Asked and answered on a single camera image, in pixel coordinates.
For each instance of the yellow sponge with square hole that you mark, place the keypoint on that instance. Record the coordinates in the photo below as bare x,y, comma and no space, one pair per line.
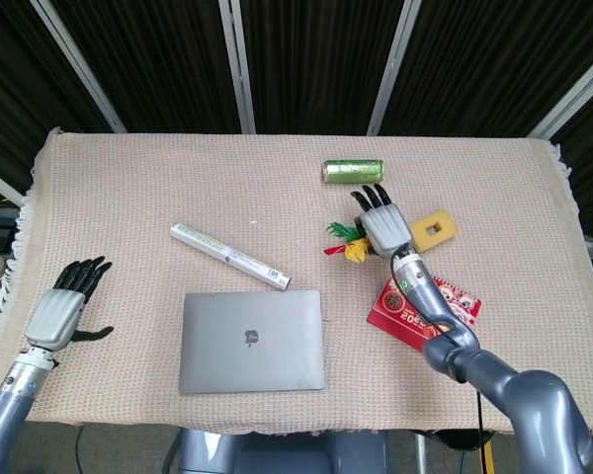
445,222

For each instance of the colourful feather shuttlecock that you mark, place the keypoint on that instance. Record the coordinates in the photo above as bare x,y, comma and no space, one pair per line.
358,251

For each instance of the beige woven tablecloth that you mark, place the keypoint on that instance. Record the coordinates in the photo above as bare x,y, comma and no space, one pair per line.
178,187

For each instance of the yellow floor post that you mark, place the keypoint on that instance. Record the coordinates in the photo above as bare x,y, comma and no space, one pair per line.
487,459

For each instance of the white frame post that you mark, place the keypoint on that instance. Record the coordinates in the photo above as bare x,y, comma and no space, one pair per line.
238,69
79,69
573,101
0,183
393,69

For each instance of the grey closed laptop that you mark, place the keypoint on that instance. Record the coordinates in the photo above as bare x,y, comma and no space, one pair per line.
252,345

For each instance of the red 2026 desk calendar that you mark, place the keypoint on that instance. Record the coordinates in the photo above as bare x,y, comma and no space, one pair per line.
393,311

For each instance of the right black grey robot hand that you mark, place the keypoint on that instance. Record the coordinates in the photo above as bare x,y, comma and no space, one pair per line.
385,227

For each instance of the green drink can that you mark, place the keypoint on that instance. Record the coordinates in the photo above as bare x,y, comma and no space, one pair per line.
353,172

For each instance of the left black grey robot hand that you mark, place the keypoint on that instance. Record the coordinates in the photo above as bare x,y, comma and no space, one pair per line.
54,316

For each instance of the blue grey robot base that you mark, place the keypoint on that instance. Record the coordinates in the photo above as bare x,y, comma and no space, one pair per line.
277,454

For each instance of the right blue grey robot arm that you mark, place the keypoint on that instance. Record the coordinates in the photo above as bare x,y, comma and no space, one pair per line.
524,390

